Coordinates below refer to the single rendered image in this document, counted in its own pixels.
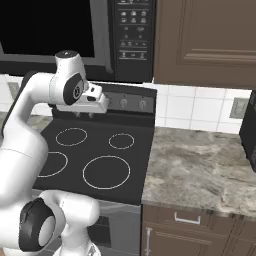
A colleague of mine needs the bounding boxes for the grey hob knob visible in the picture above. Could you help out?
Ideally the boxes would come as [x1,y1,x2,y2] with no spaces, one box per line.
[137,99,148,112]
[119,97,130,109]

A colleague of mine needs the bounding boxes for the brown base cupboard door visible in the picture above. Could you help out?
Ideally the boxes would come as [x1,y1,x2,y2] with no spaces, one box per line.
[141,222,232,256]
[225,233,256,256]

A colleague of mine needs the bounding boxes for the black countertop appliance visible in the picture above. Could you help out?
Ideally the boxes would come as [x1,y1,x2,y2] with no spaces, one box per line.
[238,98,256,173]

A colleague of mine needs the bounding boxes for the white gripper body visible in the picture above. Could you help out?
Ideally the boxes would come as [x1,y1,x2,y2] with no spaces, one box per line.
[54,92,110,115]

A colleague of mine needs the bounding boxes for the grey wall socket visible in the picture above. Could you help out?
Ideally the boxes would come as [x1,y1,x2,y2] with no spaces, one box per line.
[7,81,22,101]
[229,96,250,120]

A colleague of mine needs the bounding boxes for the grey oven door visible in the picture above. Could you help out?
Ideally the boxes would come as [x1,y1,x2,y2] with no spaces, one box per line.
[31,189,143,256]

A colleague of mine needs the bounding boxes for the brown drawer front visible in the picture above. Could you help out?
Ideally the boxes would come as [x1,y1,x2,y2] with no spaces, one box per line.
[237,216,256,238]
[142,204,240,235]

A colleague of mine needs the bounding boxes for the brown wall cupboard door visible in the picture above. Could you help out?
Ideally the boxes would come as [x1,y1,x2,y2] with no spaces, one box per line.
[153,0,256,91]

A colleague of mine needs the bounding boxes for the silver cupboard door handle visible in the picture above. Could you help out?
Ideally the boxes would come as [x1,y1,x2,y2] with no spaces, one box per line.
[145,227,153,256]

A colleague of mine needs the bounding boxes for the black hob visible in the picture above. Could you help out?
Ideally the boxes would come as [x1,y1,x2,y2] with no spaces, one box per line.
[32,82,158,207]

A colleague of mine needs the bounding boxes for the black microwave oven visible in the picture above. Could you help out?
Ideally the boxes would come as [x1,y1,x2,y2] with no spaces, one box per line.
[0,0,158,85]

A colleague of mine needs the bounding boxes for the silver drawer handle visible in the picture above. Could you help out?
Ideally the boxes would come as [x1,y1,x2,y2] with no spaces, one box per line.
[173,212,202,226]

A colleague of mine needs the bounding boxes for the grey microwave handle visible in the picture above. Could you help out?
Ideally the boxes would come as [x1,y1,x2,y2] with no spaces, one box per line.
[89,0,115,75]

